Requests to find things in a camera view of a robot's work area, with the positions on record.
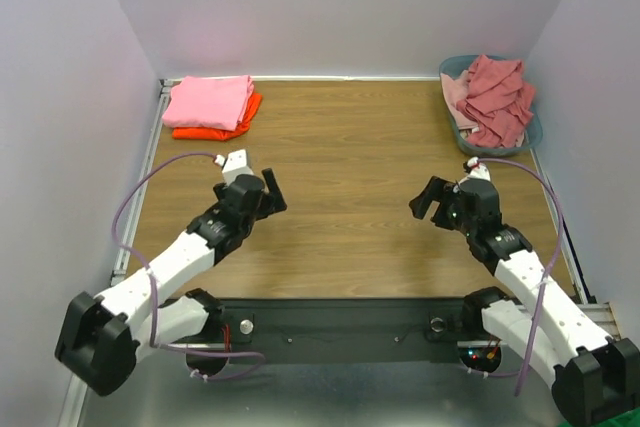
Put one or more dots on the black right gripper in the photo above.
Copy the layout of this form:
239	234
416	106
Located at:
439	200

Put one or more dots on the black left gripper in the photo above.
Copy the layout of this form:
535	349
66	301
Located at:
277	203

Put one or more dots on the light pink t shirt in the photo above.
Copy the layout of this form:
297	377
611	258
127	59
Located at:
218	103

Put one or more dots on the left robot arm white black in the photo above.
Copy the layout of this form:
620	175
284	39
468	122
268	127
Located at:
103	337

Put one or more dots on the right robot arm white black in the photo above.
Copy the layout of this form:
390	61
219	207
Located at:
592	376

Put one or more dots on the folded orange t shirt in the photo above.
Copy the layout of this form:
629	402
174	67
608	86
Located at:
220	135

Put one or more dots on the pale pink garment in basket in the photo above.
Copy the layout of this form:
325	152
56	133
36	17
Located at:
455	90

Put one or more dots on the blue plastic laundry basket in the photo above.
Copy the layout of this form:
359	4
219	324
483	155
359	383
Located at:
532	136

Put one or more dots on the dusty rose t shirt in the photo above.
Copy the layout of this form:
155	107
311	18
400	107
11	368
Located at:
499	101

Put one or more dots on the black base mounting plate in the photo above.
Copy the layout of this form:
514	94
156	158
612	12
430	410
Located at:
349	331

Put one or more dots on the green cloth at corner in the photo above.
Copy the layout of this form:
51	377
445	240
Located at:
627	419

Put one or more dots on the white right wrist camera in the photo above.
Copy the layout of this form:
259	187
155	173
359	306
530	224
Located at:
474	168

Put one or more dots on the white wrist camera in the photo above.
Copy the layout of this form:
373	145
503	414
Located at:
474	168
234	164

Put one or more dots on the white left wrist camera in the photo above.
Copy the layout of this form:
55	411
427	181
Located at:
234	164

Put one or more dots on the left aluminium frame rail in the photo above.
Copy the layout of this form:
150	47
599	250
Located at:
126	218

